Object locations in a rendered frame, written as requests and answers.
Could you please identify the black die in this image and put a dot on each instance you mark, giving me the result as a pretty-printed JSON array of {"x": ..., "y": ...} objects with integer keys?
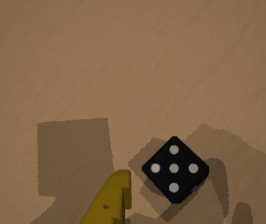
[{"x": 176, "y": 170}]

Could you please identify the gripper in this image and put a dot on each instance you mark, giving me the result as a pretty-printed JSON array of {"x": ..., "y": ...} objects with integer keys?
[{"x": 113, "y": 199}]

